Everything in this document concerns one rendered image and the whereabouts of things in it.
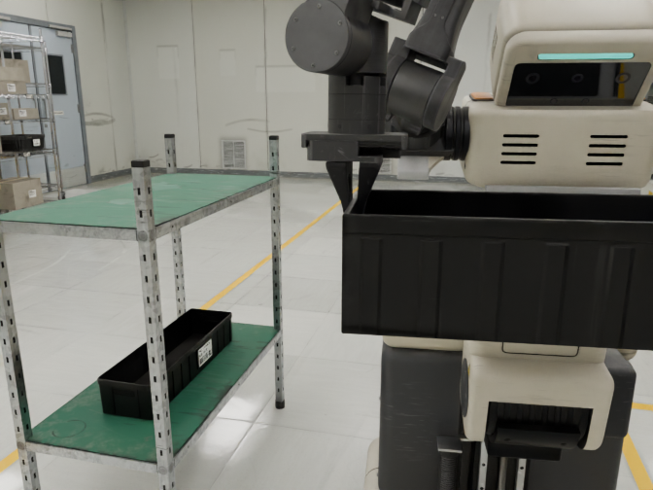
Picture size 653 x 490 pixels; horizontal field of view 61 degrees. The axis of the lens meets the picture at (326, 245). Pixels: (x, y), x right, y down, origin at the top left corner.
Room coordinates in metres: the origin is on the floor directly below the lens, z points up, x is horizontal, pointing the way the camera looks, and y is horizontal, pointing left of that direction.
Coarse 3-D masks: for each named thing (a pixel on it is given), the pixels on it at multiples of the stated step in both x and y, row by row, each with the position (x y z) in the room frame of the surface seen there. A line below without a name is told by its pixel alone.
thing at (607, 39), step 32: (512, 0) 0.85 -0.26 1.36; (544, 0) 0.84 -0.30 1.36; (576, 0) 0.83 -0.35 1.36; (608, 0) 0.82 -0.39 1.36; (640, 0) 0.82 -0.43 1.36; (512, 32) 0.81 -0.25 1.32; (544, 32) 0.79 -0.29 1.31; (576, 32) 0.78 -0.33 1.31; (608, 32) 0.78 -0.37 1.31; (640, 32) 0.77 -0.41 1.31; (512, 64) 0.81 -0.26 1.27; (544, 64) 0.80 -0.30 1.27; (576, 64) 0.80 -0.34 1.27; (608, 64) 0.79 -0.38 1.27; (640, 64) 0.79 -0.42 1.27; (512, 96) 0.85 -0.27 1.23; (544, 96) 0.84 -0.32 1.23; (576, 96) 0.83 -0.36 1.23; (608, 96) 0.83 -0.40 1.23; (640, 96) 0.82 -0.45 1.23
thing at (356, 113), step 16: (336, 80) 0.55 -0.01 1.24; (368, 80) 0.54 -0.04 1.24; (384, 80) 0.56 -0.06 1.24; (336, 96) 0.55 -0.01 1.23; (352, 96) 0.54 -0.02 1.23; (368, 96) 0.54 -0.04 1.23; (384, 96) 0.56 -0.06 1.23; (336, 112) 0.55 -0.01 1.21; (352, 112) 0.54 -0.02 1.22; (368, 112) 0.54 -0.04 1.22; (384, 112) 0.56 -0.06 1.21; (336, 128) 0.55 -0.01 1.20; (352, 128) 0.54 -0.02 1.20; (368, 128) 0.54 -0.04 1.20; (384, 128) 0.56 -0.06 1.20; (304, 144) 0.54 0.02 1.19; (368, 144) 0.54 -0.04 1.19; (384, 144) 0.54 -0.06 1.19; (400, 144) 0.54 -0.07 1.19
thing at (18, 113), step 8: (0, 64) 6.26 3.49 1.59; (8, 64) 6.35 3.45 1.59; (16, 64) 6.46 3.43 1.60; (24, 64) 6.59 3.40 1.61; (24, 72) 6.58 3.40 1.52; (0, 104) 6.21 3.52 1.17; (0, 112) 6.19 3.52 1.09; (8, 112) 6.31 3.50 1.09; (16, 112) 6.41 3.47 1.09; (24, 112) 6.52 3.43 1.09; (32, 112) 6.63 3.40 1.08
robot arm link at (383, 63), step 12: (372, 24) 0.54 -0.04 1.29; (384, 24) 0.55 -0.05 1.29; (372, 36) 0.54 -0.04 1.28; (384, 36) 0.55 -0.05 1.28; (372, 48) 0.54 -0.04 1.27; (384, 48) 0.55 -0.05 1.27; (372, 60) 0.54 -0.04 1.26; (384, 60) 0.55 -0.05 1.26; (360, 72) 0.54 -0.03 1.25; (372, 72) 0.54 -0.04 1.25; (384, 72) 0.55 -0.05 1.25; (360, 84) 0.55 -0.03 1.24
